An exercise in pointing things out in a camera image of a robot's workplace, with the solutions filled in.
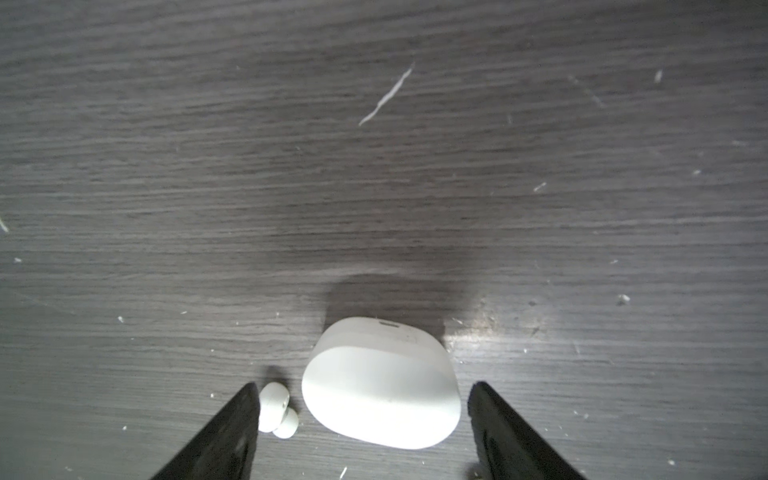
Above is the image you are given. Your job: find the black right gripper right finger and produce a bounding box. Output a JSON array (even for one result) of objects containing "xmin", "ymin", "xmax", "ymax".
[{"xmin": 467, "ymin": 381, "xmax": 584, "ymax": 480}]

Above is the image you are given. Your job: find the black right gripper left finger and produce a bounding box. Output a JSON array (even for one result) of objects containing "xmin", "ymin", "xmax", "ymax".
[{"xmin": 152, "ymin": 382, "xmax": 260, "ymax": 480}]

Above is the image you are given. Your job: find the white wireless earbud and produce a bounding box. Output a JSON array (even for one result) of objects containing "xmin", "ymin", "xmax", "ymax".
[{"xmin": 258, "ymin": 382, "xmax": 299, "ymax": 439}]

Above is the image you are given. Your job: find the white earbud charging case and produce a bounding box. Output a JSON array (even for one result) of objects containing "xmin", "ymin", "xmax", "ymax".
[{"xmin": 301, "ymin": 317, "xmax": 462, "ymax": 450}]

